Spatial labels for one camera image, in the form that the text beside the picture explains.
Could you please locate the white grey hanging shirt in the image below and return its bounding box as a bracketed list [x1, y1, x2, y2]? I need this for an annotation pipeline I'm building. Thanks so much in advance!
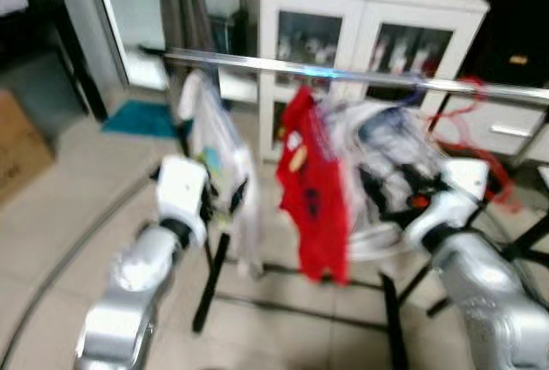
[322, 100, 447, 259]

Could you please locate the white hanging shirt with print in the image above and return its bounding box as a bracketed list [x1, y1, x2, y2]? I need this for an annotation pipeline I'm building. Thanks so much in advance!
[176, 70, 262, 278]

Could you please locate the red hanging shirt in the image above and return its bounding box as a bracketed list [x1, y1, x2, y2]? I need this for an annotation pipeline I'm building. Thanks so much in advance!
[276, 87, 353, 285]

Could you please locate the white drawer unit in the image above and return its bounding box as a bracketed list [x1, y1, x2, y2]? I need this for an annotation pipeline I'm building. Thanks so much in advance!
[426, 87, 549, 165]

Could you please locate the teal floor mat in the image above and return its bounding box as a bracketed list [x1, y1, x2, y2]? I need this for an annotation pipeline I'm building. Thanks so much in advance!
[103, 100, 183, 139]

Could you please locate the white glass-door cabinet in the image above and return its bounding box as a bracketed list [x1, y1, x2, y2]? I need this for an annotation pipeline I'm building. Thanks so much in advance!
[257, 0, 490, 161]

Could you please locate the grey curtain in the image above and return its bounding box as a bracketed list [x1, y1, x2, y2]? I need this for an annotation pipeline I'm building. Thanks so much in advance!
[159, 0, 226, 100]

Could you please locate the plain brown cardboard box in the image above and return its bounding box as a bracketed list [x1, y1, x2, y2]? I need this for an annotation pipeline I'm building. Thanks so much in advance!
[0, 91, 54, 203]

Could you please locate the glass sliding door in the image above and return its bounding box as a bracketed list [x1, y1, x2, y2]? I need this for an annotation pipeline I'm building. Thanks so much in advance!
[50, 0, 172, 94]

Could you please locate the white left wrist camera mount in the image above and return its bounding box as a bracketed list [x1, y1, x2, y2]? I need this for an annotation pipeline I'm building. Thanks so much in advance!
[157, 155, 211, 246]

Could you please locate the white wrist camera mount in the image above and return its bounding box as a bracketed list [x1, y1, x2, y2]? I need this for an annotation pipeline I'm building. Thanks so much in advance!
[405, 160, 490, 246]
[157, 155, 211, 246]

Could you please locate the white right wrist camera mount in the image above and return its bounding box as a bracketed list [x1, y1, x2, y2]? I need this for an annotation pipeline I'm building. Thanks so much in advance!
[405, 160, 490, 246]

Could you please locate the black clothes rack frame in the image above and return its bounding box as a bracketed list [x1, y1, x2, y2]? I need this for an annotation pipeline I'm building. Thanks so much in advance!
[176, 87, 549, 370]

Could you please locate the red wire hanger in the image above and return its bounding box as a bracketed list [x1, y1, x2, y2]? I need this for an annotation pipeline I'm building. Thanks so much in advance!
[427, 76, 522, 215]

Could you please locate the silver clothes rack rail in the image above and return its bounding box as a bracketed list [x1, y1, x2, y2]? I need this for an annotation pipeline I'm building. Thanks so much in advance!
[163, 48, 549, 105]

